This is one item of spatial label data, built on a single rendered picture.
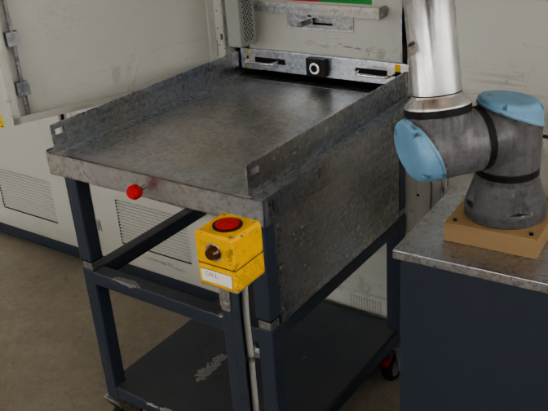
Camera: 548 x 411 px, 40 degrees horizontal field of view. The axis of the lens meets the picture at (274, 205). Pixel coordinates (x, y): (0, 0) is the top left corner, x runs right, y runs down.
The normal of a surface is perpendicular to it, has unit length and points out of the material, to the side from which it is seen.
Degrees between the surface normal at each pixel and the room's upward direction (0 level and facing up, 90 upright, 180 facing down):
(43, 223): 90
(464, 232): 90
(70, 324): 0
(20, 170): 90
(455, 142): 79
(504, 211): 74
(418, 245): 0
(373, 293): 90
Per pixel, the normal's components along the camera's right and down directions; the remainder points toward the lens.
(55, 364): -0.07, -0.90
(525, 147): 0.30, 0.41
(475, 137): 0.24, -0.11
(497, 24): -0.57, 0.39
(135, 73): 0.55, 0.32
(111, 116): 0.82, 0.19
